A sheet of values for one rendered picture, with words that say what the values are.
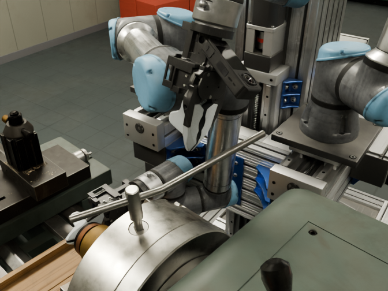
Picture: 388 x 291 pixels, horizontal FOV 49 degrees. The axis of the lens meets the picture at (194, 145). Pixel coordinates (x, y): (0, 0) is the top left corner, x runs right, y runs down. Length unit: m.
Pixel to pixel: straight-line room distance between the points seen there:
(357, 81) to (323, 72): 0.11
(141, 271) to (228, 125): 0.42
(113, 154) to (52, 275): 2.06
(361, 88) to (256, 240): 0.44
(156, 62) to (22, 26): 4.36
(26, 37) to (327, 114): 4.41
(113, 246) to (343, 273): 0.35
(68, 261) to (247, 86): 0.73
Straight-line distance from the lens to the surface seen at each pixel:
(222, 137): 0.98
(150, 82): 0.82
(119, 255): 0.70
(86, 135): 3.42
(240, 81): 0.64
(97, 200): 0.98
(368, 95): 0.95
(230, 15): 0.68
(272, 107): 1.28
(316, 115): 1.10
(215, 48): 0.67
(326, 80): 1.05
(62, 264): 1.18
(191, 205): 1.12
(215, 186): 1.10
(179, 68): 0.70
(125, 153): 3.14
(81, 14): 5.63
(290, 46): 1.28
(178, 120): 0.72
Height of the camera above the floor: 1.73
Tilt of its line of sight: 33 degrees down
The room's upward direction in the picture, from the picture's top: straight up
